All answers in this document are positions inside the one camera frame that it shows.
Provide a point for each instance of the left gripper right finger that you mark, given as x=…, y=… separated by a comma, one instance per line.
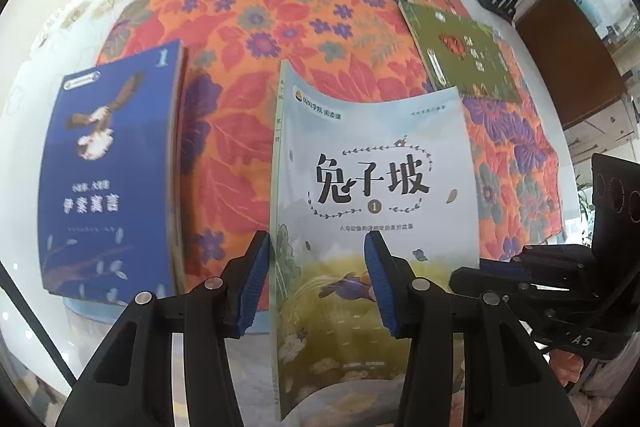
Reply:
x=507, y=381

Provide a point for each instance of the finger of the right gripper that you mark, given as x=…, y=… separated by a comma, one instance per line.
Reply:
x=476, y=283
x=564, y=257

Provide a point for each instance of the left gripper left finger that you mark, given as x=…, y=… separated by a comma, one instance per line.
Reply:
x=127, y=382

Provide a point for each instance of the white rabbit hill book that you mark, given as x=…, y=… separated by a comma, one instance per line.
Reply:
x=350, y=180

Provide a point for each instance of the green insect butterfly book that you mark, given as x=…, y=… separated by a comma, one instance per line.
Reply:
x=459, y=52

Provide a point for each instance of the blue Aesop fables book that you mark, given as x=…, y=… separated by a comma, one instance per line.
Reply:
x=108, y=212

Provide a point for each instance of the right hand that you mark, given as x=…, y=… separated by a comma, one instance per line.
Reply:
x=566, y=366

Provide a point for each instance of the brown wooden cabinet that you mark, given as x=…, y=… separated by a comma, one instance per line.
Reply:
x=574, y=63

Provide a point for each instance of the orange floral table cloth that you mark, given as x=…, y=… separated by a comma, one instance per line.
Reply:
x=356, y=50

